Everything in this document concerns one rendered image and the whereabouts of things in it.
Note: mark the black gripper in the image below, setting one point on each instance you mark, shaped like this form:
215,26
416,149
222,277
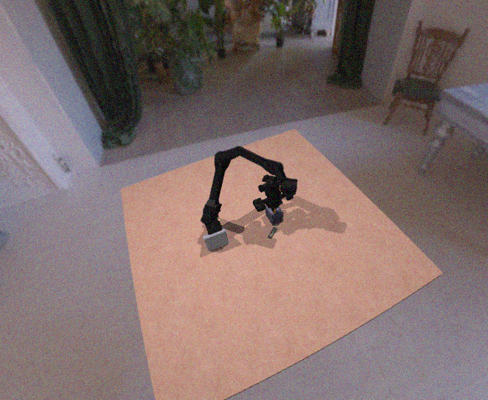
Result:
272,201

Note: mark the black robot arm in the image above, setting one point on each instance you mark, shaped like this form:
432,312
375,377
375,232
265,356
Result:
221,162

